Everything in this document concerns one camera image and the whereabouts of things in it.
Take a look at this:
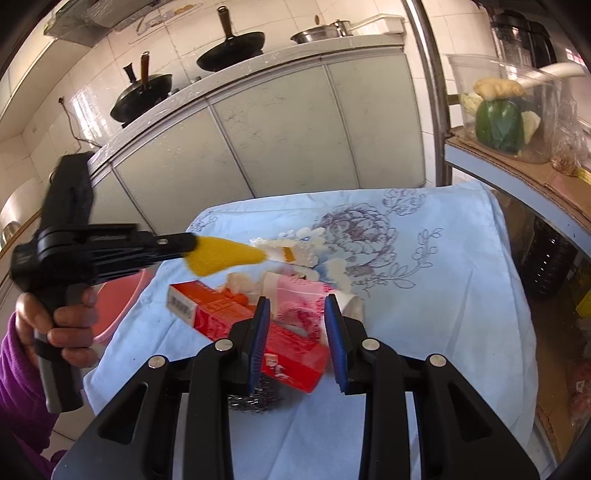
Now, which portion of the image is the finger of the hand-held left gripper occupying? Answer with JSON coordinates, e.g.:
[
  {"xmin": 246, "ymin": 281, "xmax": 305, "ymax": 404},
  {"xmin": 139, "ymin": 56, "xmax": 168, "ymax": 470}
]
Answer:
[
  {"xmin": 139, "ymin": 232, "xmax": 197, "ymax": 251},
  {"xmin": 135, "ymin": 250, "xmax": 188, "ymax": 274}
]

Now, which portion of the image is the white plastic tray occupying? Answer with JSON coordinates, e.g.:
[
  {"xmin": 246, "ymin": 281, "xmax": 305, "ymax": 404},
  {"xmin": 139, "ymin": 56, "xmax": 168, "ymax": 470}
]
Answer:
[{"xmin": 348, "ymin": 14, "xmax": 406, "ymax": 37}]

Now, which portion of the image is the clear plastic container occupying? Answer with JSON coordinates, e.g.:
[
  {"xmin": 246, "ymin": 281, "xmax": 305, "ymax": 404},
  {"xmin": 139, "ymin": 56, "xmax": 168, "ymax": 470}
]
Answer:
[{"xmin": 445, "ymin": 53, "xmax": 561, "ymax": 164}]

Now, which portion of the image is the pale green cabinet door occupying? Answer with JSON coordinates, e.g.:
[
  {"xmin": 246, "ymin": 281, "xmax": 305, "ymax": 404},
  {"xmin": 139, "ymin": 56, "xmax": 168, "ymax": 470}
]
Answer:
[
  {"xmin": 325, "ymin": 51, "xmax": 426, "ymax": 188},
  {"xmin": 92, "ymin": 168, "xmax": 155, "ymax": 241},
  {"xmin": 210, "ymin": 62, "xmax": 361, "ymax": 197},
  {"xmin": 113, "ymin": 106, "xmax": 254, "ymax": 232}
]

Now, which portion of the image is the long red cardboard box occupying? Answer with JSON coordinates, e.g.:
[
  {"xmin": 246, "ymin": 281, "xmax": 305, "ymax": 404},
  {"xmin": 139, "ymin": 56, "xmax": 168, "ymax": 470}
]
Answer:
[{"xmin": 167, "ymin": 280, "xmax": 331, "ymax": 393}]

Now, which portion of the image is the stainless steel shelf rack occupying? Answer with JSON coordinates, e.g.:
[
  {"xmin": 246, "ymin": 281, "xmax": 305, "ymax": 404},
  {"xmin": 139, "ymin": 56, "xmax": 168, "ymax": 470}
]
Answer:
[{"xmin": 402, "ymin": 0, "xmax": 591, "ymax": 462}]

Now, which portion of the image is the green bell pepper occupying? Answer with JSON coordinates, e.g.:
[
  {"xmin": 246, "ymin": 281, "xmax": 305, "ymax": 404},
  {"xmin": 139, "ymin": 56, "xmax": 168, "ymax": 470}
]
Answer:
[{"xmin": 475, "ymin": 98, "xmax": 526, "ymax": 153}]

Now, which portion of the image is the brown cardboard sheet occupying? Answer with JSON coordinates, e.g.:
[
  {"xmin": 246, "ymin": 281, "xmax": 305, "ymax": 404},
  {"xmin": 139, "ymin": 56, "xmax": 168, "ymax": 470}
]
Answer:
[{"xmin": 445, "ymin": 127, "xmax": 591, "ymax": 232}]

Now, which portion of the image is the black wok wooden handle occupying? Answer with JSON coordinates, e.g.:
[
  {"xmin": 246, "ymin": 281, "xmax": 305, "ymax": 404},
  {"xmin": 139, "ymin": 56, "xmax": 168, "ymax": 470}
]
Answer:
[{"xmin": 110, "ymin": 52, "xmax": 174, "ymax": 124}]

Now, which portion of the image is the white leek stalk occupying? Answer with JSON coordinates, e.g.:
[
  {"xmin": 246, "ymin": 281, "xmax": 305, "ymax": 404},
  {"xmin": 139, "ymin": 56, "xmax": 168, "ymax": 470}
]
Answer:
[{"xmin": 522, "ymin": 62, "xmax": 585, "ymax": 86}]

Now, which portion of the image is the grey range hood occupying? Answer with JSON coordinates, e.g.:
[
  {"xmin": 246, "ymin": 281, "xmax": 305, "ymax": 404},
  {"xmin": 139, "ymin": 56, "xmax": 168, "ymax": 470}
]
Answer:
[{"xmin": 44, "ymin": 0, "xmax": 112, "ymax": 47}]

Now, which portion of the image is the light blue floral cloth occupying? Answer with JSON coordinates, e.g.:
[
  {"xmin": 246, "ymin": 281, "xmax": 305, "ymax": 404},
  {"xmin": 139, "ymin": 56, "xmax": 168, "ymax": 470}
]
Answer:
[{"xmin": 83, "ymin": 180, "xmax": 541, "ymax": 480}]

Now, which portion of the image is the black power cable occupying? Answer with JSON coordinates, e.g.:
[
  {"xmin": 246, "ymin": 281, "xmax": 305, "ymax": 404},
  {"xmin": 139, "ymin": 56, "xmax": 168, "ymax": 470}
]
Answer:
[{"xmin": 59, "ymin": 97, "xmax": 100, "ymax": 148}]

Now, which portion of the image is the ginger root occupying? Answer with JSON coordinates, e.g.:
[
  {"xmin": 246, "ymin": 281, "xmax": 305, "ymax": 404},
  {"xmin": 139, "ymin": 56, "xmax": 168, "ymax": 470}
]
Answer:
[{"xmin": 473, "ymin": 78, "xmax": 526, "ymax": 100}]

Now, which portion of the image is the pink floral plastic packet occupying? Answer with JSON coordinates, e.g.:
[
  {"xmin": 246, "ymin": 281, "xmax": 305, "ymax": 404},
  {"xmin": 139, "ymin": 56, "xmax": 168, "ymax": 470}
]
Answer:
[{"xmin": 263, "ymin": 271, "xmax": 365, "ymax": 348}]

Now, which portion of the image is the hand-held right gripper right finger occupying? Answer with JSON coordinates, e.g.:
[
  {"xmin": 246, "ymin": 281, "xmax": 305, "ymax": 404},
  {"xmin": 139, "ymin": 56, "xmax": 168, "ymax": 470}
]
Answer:
[{"xmin": 324, "ymin": 293, "xmax": 539, "ymax": 480}]

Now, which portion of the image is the steel wool scrubber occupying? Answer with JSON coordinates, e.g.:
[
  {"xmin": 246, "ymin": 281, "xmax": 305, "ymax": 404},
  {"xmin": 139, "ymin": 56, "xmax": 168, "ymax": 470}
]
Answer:
[{"xmin": 228, "ymin": 373, "xmax": 278, "ymax": 415}]

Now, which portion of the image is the person's left hand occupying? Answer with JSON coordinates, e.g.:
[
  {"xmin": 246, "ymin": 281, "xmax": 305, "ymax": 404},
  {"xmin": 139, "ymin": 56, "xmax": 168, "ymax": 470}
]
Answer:
[{"xmin": 16, "ymin": 292, "xmax": 100, "ymax": 367}]

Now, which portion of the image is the wide steel pot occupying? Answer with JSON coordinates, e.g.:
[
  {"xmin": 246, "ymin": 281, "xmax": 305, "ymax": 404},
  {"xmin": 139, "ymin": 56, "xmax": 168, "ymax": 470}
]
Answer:
[{"xmin": 291, "ymin": 25, "xmax": 340, "ymax": 45}]

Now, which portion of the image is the blender jug black lid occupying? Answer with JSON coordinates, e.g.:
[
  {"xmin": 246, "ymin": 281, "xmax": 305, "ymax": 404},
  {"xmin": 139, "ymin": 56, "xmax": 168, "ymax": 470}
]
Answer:
[{"xmin": 490, "ymin": 11, "xmax": 532, "ymax": 68}]

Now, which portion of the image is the person's left forearm purple sleeve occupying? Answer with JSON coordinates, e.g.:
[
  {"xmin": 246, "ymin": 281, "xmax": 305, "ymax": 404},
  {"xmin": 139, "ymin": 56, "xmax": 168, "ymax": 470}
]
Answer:
[{"xmin": 0, "ymin": 311, "xmax": 58, "ymax": 480}]

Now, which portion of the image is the glass wall shelf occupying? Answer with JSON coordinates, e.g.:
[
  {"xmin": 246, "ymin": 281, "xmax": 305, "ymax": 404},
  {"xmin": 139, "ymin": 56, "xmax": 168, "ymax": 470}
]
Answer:
[{"xmin": 129, "ymin": 2, "xmax": 204, "ymax": 33}]

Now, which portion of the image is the clear bag of brown nuts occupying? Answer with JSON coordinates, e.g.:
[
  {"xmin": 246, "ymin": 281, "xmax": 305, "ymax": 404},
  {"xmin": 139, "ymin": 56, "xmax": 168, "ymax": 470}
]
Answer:
[{"xmin": 549, "ymin": 92, "xmax": 585, "ymax": 176}]

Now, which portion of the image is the pink plastic bucket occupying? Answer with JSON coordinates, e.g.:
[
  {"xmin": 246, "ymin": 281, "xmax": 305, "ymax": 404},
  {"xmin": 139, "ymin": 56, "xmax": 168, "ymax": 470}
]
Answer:
[{"xmin": 95, "ymin": 268, "xmax": 155, "ymax": 342}]

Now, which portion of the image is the black electric kettle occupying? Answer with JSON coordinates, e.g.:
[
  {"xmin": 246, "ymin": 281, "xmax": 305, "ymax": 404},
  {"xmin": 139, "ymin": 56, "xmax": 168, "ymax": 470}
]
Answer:
[{"xmin": 524, "ymin": 21, "xmax": 558, "ymax": 68}]

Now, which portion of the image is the dark plastic bottle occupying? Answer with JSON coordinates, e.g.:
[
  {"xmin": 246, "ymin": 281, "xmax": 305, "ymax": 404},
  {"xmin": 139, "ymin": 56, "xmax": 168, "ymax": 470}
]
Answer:
[{"xmin": 524, "ymin": 222, "xmax": 578, "ymax": 301}]

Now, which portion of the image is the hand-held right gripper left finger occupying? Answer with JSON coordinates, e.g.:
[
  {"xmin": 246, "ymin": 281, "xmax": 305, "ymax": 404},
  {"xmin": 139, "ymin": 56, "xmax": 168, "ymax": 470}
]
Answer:
[{"xmin": 53, "ymin": 296, "xmax": 271, "ymax": 480}]

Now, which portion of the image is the black frying pan wooden handle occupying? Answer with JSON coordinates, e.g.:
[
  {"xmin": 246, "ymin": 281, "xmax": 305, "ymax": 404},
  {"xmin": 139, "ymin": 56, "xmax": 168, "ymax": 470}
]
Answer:
[{"xmin": 196, "ymin": 6, "xmax": 266, "ymax": 73}]

